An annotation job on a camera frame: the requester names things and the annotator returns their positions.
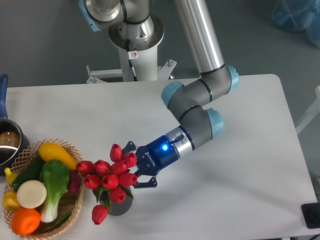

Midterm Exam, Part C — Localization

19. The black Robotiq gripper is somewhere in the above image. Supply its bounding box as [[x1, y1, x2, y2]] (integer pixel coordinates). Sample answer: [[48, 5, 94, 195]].
[[122, 135, 179, 189]]

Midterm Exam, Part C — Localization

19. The red tulip bouquet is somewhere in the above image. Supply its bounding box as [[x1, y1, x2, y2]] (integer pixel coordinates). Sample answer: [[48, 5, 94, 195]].
[[76, 144, 137, 225]]

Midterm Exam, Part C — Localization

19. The dark grey ribbed vase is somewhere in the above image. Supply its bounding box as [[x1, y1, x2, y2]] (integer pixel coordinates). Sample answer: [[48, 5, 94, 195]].
[[97, 187, 133, 216]]

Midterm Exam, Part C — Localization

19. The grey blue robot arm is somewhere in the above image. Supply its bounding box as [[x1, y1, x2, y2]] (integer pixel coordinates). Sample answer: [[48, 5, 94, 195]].
[[78, 0, 240, 188]]

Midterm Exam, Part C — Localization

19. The purple red onion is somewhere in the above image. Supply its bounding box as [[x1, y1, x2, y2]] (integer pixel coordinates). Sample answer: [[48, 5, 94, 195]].
[[67, 171, 82, 193]]

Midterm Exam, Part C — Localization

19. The green bok choy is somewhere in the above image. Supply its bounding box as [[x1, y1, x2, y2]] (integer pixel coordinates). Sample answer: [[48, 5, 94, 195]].
[[39, 159, 69, 223]]

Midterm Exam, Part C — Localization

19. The yellow squash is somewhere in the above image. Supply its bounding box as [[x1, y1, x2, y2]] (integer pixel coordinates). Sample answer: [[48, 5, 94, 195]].
[[38, 142, 77, 171]]

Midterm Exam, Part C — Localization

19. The woven wicker basket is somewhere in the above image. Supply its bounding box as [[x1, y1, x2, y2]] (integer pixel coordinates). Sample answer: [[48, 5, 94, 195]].
[[10, 138, 85, 240]]

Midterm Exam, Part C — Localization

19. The dark green cucumber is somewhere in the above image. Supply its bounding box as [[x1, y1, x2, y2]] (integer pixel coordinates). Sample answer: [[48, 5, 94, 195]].
[[11, 154, 45, 192]]

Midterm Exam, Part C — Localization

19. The white round radish slice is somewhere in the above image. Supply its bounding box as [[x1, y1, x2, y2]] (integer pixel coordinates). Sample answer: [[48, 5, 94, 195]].
[[16, 180, 47, 209]]

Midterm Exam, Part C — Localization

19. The orange fruit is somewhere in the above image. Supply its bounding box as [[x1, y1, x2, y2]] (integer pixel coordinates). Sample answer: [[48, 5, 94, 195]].
[[10, 208, 41, 235]]

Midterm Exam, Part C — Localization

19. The small yellow pepper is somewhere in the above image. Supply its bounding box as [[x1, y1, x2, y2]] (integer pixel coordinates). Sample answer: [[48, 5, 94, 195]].
[[4, 167, 18, 186]]

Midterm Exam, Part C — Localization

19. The yellow bell pepper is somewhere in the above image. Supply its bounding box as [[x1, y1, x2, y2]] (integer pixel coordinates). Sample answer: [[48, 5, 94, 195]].
[[2, 189, 22, 212]]

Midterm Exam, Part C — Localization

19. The black device at edge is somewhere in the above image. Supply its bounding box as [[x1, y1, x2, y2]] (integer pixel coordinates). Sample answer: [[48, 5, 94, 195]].
[[301, 202, 320, 229]]

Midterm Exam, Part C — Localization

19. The blue plastic bag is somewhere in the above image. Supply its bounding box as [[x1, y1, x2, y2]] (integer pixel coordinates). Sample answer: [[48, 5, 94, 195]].
[[271, 0, 320, 47]]

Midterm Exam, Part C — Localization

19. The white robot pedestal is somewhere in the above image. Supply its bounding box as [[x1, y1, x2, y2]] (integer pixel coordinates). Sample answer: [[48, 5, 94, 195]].
[[86, 13, 177, 84]]

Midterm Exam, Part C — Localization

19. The blue handled saucepan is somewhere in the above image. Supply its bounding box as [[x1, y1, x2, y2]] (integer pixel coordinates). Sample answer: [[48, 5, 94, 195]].
[[0, 74, 30, 176]]

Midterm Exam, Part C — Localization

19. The white frame at right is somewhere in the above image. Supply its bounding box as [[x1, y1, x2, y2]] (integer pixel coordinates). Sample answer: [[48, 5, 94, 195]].
[[295, 85, 320, 135]]

